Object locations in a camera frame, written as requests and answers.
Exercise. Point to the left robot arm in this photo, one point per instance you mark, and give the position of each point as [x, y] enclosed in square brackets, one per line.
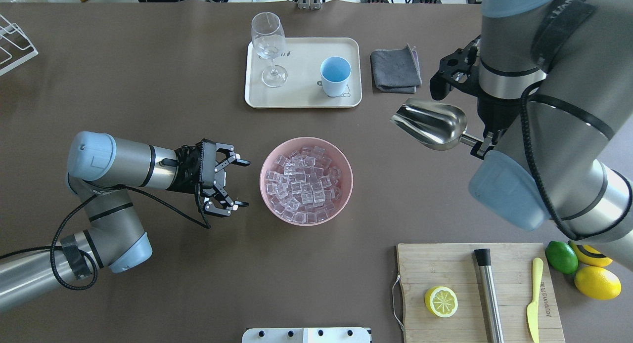
[104, 231]

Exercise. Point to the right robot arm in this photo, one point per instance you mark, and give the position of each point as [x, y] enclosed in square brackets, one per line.
[568, 63]

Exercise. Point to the grey folded cloth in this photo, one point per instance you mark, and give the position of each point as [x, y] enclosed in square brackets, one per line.
[396, 70]

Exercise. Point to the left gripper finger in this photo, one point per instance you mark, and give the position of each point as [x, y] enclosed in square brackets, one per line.
[217, 202]
[231, 157]

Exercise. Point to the green lime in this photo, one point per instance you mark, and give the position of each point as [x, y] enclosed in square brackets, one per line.
[562, 257]

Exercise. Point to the steel muddler black tip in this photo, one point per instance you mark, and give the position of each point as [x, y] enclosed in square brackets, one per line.
[484, 263]

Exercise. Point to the white wire rack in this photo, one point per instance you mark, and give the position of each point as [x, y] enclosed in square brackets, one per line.
[15, 46]

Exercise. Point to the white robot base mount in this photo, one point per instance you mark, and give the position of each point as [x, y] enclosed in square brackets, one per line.
[308, 335]

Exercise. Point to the bamboo cutting board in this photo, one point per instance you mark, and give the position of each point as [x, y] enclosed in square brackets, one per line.
[423, 266]

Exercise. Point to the light blue cup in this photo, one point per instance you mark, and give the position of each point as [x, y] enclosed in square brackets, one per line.
[335, 72]

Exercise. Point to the cream serving tray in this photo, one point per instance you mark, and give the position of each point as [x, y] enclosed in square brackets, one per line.
[302, 59]

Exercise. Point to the upper whole lemon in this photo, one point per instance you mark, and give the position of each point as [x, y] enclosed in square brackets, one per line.
[588, 255]

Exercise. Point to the pink bowl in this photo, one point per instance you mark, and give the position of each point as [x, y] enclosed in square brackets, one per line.
[336, 154]

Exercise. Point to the yellow plastic knife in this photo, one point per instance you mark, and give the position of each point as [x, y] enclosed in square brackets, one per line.
[532, 309]

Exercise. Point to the stainless steel ice scoop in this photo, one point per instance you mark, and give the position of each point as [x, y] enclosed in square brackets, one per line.
[438, 126]

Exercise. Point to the clear wine glass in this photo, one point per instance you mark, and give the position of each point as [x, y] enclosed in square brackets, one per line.
[268, 40]

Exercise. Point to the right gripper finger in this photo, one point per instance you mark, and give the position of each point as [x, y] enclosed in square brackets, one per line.
[481, 148]

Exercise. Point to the pile of clear ice cubes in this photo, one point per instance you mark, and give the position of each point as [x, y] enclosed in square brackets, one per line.
[303, 186]

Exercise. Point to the whole lemon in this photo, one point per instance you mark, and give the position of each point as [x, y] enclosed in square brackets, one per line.
[597, 283]
[588, 255]

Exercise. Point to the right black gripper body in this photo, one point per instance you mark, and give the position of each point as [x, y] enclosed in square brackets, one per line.
[496, 113]

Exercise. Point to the lower whole lemon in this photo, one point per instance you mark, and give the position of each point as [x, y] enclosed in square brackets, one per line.
[597, 283]

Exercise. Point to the halved lemon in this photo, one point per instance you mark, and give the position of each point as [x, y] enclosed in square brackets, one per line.
[441, 301]

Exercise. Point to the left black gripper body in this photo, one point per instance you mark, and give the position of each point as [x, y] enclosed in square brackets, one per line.
[184, 181]

